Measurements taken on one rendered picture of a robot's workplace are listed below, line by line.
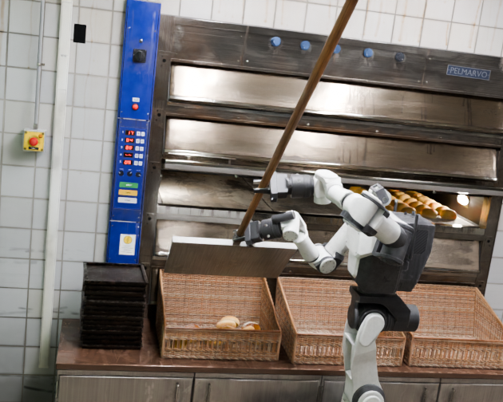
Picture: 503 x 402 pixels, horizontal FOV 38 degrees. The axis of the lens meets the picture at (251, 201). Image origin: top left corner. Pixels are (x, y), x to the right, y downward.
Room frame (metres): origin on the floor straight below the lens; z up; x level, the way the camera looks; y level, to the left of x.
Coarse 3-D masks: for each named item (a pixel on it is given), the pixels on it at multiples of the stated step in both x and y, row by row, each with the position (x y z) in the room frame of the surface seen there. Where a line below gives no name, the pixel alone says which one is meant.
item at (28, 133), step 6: (24, 132) 3.34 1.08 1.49; (30, 132) 3.35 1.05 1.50; (36, 132) 3.35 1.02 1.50; (42, 132) 3.36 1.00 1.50; (24, 138) 3.34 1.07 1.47; (42, 138) 3.36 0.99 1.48; (24, 144) 3.34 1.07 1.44; (42, 144) 3.36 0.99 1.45; (24, 150) 3.35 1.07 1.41; (30, 150) 3.35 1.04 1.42; (36, 150) 3.35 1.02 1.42; (42, 150) 3.36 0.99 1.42
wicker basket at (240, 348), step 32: (160, 288) 3.40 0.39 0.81; (192, 288) 3.57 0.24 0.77; (224, 288) 3.61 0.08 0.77; (256, 288) 3.65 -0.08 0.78; (160, 320) 3.27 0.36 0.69; (192, 320) 3.53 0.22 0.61; (256, 320) 3.60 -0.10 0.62; (160, 352) 3.14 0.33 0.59; (192, 352) 3.13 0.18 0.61; (224, 352) 3.16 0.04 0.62; (256, 352) 3.19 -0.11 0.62
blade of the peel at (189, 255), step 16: (176, 240) 3.02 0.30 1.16; (192, 240) 3.03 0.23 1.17; (208, 240) 3.05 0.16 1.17; (224, 240) 3.07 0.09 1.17; (176, 256) 3.13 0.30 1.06; (192, 256) 3.14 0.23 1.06; (208, 256) 3.15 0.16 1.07; (224, 256) 3.15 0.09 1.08; (240, 256) 3.16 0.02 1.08; (256, 256) 3.17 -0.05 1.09; (272, 256) 3.18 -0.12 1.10; (288, 256) 3.18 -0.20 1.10; (176, 272) 3.28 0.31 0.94; (192, 272) 3.29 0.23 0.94; (208, 272) 3.30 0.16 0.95; (224, 272) 3.30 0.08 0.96; (240, 272) 3.31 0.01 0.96; (256, 272) 3.32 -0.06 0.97; (272, 272) 3.33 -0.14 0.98
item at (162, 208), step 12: (168, 204) 3.60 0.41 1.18; (216, 216) 3.62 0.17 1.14; (228, 216) 3.63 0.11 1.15; (240, 216) 3.64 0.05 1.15; (252, 216) 3.66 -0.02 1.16; (264, 216) 3.67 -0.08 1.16; (312, 216) 3.73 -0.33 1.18; (324, 216) 3.76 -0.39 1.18; (336, 216) 3.80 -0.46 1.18; (444, 228) 3.89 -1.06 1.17; (456, 228) 3.91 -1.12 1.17; (468, 228) 3.92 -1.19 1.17; (480, 228) 3.94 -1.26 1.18
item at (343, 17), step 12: (348, 0) 1.92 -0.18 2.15; (348, 12) 1.94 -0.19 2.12; (336, 24) 1.99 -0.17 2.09; (336, 36) 2.01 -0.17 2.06; (324, 48) 2.07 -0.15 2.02; (324, 60) 2.09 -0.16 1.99; (312, 72) 2.15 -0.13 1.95; (312, 84) 2.18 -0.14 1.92; (300, 108) 2.27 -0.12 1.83; (288, 132) 2.38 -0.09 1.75; (276, 156) 2.50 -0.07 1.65; (264, 180) 2.63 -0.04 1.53; (252, 204) 2.78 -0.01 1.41; (240, 228) 2.95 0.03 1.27
